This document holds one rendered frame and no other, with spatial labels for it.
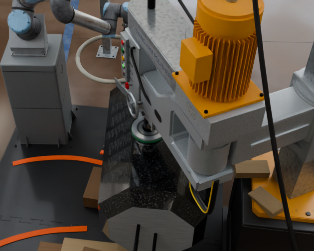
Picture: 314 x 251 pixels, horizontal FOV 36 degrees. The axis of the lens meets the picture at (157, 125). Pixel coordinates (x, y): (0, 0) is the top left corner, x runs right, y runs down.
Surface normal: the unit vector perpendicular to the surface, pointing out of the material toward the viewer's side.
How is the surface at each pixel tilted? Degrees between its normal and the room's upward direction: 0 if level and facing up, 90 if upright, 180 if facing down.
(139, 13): 0
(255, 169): 0
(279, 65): 0
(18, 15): 53
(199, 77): 90
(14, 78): 90
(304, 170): 90
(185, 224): 90
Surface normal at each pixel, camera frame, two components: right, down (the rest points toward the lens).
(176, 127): 0.41, 0.66
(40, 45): 0.04, 0.06
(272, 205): -0.08, -0.81
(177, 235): -0.10, 0.70
